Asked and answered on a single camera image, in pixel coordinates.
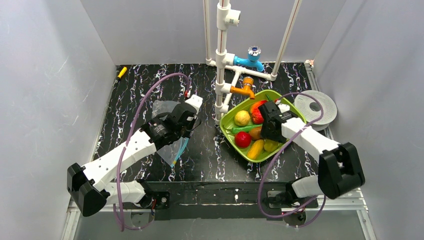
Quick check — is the clear zip top bag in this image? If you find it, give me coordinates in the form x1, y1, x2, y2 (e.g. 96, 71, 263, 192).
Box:
152, 100, 189, 168

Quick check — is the red toy apple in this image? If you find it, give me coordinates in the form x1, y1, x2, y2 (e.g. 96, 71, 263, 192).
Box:
234, 131, 252, 149

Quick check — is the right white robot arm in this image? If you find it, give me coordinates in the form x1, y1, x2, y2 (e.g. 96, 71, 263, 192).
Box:
258, 101, 366, 204

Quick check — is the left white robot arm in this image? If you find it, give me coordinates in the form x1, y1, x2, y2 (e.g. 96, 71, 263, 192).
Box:
66, 95, 203, 217

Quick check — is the brown orange toy potato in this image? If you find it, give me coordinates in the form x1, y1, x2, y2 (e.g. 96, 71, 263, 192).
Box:
248, 126, 262, 141

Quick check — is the red toy strawberry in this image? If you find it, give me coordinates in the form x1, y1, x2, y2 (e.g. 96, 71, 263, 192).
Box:
251, 109, 264, 125

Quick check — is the orange red toy fruit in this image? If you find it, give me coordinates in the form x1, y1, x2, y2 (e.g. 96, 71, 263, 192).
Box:
249, 100, 267, 114

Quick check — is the yellow orange toy mango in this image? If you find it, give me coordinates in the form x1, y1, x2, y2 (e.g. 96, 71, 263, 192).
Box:
246, 139, 265, 160

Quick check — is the green plastic basket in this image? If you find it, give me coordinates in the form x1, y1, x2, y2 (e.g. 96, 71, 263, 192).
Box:
219, 89, 286, 163

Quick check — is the yellow toy lemon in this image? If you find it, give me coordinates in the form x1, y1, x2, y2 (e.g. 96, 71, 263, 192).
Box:
234, 110, 251, 127

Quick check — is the green toy chili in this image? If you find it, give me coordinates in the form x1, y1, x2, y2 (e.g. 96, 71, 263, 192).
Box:
224, 124, 262, 135

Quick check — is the white filament spool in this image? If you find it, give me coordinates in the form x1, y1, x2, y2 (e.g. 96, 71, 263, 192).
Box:
294, 90, 338, 131

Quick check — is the orange faucet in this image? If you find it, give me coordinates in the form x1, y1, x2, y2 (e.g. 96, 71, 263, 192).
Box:
230, 76, 255, 100

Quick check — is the yellow screwdriver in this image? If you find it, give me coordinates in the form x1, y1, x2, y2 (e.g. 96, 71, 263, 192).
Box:
117, 66, 128, 80

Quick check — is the blue faucet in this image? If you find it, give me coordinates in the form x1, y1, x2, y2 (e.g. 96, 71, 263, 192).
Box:
233, 46, 264, 72

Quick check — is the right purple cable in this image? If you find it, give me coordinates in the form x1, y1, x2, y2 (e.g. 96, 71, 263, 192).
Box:
257, 92, 327, 229

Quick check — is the purple cable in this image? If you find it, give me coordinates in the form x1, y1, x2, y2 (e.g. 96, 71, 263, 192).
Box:
112, 72, 192, 232
257, 92, 327, 229

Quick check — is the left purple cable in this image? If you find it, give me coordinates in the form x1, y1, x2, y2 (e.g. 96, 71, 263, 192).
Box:
112, 72, 192, 232

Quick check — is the white PVC pipe frame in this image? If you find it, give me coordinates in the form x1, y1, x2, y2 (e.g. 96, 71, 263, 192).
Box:
202, 0, 303, 126

